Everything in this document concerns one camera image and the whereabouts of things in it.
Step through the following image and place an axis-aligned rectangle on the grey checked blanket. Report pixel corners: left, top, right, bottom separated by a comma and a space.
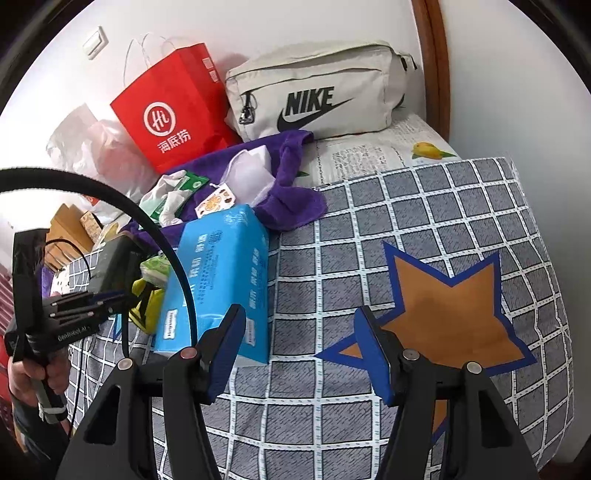
46, 157, 575, 480

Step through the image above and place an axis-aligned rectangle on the white wall switch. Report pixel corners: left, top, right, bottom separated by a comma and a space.
82, 27, 110, 60

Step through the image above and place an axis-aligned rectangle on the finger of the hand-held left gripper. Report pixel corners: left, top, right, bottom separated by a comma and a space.
47, 305, 140, 325
44, 290, 137, 308

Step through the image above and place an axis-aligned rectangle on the beige waist bag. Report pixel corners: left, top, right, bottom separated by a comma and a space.
225, 41, 419, 141

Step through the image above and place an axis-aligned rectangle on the green tissue pack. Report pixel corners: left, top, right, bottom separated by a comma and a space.
157, 172, 208, 222

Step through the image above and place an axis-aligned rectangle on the purple towel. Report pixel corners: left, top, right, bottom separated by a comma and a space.
124, 130, 328, 252

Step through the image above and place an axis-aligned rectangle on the person's left hand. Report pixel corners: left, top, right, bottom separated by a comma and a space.
8, 353, 71, 409

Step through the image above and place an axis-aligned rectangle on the silver plastic bag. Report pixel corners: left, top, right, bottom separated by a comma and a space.
46, 104, 160, 217

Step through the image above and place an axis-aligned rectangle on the yellow black cloth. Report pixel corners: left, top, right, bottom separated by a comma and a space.
130, 277, 167, 334

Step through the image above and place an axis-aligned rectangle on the white mesh pouch with tag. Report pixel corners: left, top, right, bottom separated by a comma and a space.
196, 150, 274, 217

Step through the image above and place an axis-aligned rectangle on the thick black cable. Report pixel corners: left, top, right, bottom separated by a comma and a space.
0, 168, 200, 344

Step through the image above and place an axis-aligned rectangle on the dark tin box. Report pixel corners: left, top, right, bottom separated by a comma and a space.
89, 234, 149, 296

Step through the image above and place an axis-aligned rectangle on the white glove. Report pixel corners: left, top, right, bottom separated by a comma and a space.
139, 170, 195, 227

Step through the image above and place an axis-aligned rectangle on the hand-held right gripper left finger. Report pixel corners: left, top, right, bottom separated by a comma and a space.
55, 303, 247, 480

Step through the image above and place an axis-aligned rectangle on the person's left forearm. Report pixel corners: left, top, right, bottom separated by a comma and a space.
9, 399, 70, 464

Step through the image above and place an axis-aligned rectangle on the small green tissue packet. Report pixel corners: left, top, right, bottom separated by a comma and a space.
140, 254, 174, 284

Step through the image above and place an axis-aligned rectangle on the blue tissue pack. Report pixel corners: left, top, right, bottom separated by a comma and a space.
152, 204, 271, 367

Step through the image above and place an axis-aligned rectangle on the red paper bag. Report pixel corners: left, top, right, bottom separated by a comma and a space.
110, 32, 241, 174

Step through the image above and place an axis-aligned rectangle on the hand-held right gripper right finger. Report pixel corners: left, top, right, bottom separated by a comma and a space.
353, 305, 541, 480

